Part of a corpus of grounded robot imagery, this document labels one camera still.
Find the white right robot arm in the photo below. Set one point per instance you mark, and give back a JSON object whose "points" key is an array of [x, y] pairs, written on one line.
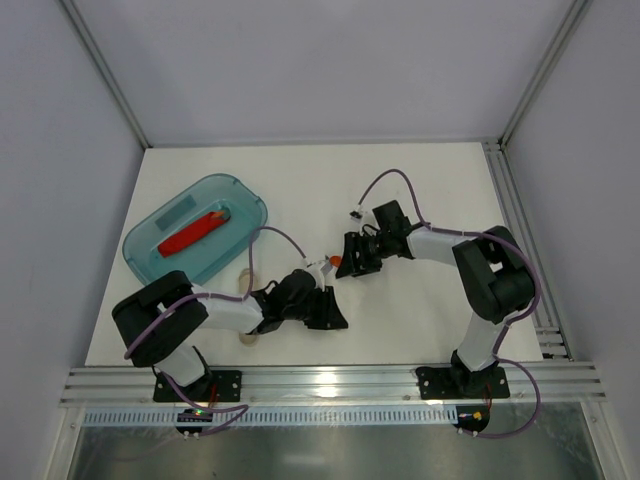
{"points": [[497, 279]]}

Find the red flat plastic object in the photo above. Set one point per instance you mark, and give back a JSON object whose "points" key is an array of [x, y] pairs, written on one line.
{"points": [[193, 232]]}

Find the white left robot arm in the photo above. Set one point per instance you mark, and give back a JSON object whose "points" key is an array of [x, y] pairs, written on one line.
{"points": [[156, 322]]}

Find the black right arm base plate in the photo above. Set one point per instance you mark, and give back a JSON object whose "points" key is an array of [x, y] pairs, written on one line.
{"points": [[456, 382]]}

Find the teal translucent plastic bin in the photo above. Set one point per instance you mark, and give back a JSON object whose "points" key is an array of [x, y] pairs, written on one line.
{"points": [[206, 258]]}

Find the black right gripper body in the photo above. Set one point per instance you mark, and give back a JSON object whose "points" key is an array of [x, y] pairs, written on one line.
{"points": [[361, 251]]}

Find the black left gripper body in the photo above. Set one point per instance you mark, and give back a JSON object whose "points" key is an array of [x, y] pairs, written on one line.
{"points": [[323, 310]]}

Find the aluminium rail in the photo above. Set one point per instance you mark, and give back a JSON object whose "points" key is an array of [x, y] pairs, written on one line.
{"points": [[361, 384], [547, 319]]}

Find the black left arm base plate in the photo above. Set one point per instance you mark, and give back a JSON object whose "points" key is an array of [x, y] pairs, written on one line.
{"points": [[217, 386]]}

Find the slotted cable duct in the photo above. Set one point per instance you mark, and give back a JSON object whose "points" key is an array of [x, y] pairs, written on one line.
{"points": [[275, 416]]}

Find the aluminium front rail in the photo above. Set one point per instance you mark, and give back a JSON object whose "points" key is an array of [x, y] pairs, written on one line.
{"points": [[361, 384]]}

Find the aluminium right side rail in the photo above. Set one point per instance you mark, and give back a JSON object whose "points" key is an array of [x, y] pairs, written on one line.
{"points": [[547, 319]]}

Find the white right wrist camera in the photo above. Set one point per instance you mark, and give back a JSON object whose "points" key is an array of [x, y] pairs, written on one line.
{"points": [[359, 214]]}

